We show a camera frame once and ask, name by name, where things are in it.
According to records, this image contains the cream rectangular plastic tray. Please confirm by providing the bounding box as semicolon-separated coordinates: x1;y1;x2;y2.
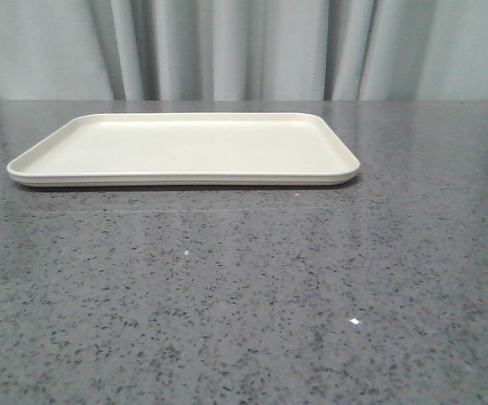
7;112;361;187

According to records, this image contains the pale green curtain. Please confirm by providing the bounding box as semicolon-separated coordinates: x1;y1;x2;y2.
0;1;488;101

